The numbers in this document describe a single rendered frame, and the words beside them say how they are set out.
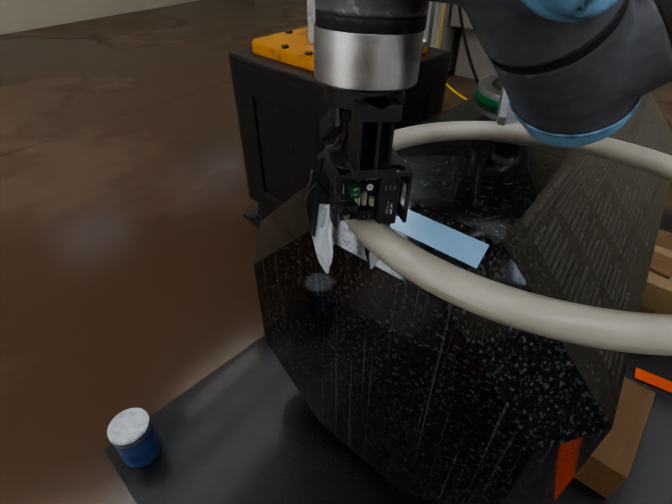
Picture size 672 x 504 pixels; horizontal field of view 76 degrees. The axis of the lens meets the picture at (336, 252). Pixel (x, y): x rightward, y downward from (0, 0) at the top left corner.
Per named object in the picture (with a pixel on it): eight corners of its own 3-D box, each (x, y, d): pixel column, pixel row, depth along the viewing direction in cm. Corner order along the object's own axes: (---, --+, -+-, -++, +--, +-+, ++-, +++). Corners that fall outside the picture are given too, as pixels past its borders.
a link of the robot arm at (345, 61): (306, 18, 38) (409, 20, 40) (306, 77, 41) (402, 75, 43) (325, 34, 31) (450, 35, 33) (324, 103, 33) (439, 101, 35)
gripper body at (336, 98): (330, 235, 40) (334, 102, 33) (314, 193, 47) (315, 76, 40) (408, 228, 41) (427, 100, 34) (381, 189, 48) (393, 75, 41)
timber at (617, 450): (607, 500, 107) (627, 478, 100) (558, 467, 113) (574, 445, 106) (636, 415, 125) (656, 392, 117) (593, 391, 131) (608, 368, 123)
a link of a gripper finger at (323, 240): (310, 296, 46) (328, 221, 41) (301, 264, 51) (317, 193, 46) (337, 297, 47) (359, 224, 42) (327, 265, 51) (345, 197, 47)
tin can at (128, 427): (159, 426, 122) (147, 401, 114) (163, 459, 115) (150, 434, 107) (122, 440, 119) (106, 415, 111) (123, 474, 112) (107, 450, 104)
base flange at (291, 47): (247, 51, 160) (245, 37, 157) (337, 30, 187) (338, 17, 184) (342, 81, 134) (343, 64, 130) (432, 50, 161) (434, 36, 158)
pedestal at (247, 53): (242, 216, 206) (215, 52, 160) (337, 169, 243) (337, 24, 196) (341, 281, 171) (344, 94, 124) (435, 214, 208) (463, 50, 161)
